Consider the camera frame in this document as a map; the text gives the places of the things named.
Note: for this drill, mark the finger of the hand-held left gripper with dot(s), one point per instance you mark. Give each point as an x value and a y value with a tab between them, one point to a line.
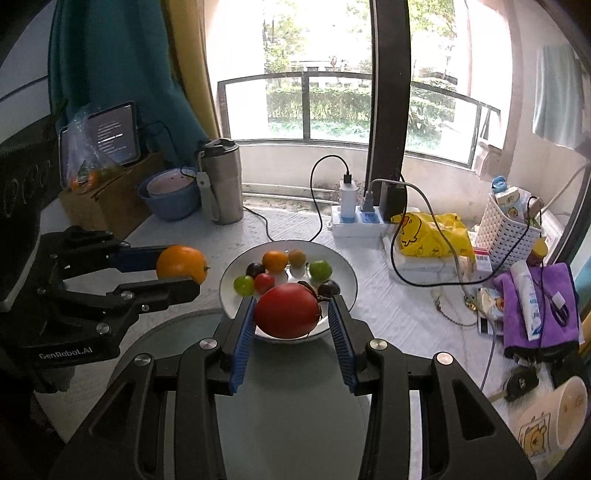
136	258
161	293

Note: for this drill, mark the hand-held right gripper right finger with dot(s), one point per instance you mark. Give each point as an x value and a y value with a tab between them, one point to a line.
344	341

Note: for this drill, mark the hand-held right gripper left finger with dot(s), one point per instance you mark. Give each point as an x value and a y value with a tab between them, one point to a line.
244	341

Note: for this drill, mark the orange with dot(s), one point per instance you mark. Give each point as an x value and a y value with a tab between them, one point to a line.
275	261
180	263

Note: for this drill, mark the large red tomato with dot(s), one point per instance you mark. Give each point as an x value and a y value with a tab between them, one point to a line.
286	314

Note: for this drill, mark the green round fruit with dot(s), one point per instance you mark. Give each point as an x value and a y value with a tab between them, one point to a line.
320	269
244	285

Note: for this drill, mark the small red tomato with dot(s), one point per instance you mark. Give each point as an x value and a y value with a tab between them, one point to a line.
264	283

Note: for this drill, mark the white plate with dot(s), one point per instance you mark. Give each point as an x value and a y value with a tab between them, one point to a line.
339	273

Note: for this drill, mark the blue plastic bowl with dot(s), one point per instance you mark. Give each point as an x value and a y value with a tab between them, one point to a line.
171	205

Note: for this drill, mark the cardboard box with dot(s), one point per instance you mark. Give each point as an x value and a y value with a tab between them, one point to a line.
115	198

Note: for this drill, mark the grey glass turntable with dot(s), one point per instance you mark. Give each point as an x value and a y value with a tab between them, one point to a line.
286	406

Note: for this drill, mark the brown kiwi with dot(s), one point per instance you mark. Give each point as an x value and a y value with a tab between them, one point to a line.
297	257

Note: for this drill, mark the white paper pack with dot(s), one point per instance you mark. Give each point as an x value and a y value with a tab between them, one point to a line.
415	270

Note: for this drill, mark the clear bag of oranges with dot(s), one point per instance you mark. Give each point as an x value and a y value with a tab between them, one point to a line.
85	170

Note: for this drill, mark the steel thermos bottle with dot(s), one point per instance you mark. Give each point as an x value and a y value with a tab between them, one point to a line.
220	184

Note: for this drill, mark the white power strip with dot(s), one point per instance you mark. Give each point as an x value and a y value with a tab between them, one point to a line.
358	227

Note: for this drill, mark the black tablet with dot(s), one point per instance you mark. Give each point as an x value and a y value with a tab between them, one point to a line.
115	134

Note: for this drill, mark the yellow plastic bag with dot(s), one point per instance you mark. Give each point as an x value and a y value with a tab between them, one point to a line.
425	235

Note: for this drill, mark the white charger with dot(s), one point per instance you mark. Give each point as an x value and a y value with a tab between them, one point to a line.
347	198

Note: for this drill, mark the snack packet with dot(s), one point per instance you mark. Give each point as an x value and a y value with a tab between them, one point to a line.
489	302

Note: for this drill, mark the black charger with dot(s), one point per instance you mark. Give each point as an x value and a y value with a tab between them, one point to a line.
392	198

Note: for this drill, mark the red and white box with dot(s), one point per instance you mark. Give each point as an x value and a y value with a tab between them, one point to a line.
483	261

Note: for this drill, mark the purple cloth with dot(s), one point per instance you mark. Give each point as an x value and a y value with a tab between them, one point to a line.
515	318

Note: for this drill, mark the black car key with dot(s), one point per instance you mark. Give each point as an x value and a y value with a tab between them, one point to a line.
521	384

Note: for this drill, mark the white plastic basket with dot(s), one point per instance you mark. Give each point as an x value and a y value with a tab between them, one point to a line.
503	240

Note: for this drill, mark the white tube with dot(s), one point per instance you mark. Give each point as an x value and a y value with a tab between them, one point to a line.
528	300

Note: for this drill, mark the yellow curtain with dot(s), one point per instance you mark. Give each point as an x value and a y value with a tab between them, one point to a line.
189	69

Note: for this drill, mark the teal curtain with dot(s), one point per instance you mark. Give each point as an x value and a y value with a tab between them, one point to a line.
115	60

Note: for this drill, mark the blue lid bottle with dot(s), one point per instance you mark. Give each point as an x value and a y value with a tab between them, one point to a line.
501	187

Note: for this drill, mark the cream bear mug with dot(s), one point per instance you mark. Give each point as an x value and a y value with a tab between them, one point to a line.
554	420

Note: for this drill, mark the balcony railing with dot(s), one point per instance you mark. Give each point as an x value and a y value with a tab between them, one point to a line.
341	115

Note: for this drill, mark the hanging light shirt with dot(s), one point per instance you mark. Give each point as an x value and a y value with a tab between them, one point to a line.
556	97

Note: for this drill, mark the dark window post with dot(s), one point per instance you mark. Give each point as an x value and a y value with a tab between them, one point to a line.
392	92

